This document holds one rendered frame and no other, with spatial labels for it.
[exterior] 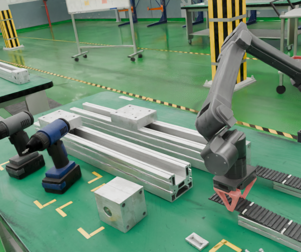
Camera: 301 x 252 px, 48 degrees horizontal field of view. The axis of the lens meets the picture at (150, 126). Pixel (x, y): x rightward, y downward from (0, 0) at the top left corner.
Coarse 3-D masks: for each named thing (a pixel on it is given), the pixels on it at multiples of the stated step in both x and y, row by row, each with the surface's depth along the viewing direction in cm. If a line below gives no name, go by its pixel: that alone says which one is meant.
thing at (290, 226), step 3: (288, 222) 79; (291, 222) 79; (294, 222) 79; (285, 225) 79; (288, 225) 78; (291, 225) 78; (294, 225) 78; (285, 228) 77; (288, 228) 78; (291, 228) 77; (282, 231) 77; (285, 231) 77; (288, 231) 77; (291, 231) 77; (285, 234) 76; (288, 234) 76
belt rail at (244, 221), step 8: (240, 216) 84; (240, 224) 85; (248, 224) 84; (256, 224) 81; (256, 232) 82; (264, 232) 80; (272, 232) 79; (280, 240) 78; (288, 240) 76; (296, 248) 75
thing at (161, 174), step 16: (80, 128) 136; (64, 144) 134; (80, 144) 124; (96, 144) 120; (112, 144) 123; (128, 144) 117; (96, 160) 120; (112, 160) 112; (128, 160) 106; (144, 160) 112; (160, 160) 106; (176, 160) 102; (128, 176) 109; (144, 176) 102; (160, 176) 97; (176, 176) 102; (160, 192) 100; (176, 192) 98
